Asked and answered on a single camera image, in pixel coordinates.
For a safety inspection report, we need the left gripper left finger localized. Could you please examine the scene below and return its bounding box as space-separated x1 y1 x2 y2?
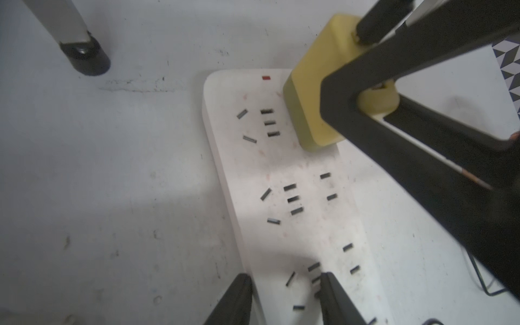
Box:
204 273 253 325

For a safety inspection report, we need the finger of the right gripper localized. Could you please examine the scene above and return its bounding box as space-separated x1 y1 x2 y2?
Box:
322 1 519 296
356 0 413 45

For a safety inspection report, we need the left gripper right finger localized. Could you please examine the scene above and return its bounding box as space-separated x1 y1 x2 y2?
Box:
318 272 366 325

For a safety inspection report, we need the yellow USB charger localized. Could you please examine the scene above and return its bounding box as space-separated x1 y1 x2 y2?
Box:
283 14 400 152

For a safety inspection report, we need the white power strip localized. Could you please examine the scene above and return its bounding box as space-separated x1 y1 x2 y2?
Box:
202 69 394 324

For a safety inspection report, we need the metal dish rack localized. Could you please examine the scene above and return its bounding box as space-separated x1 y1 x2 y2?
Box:
24 0 111 76

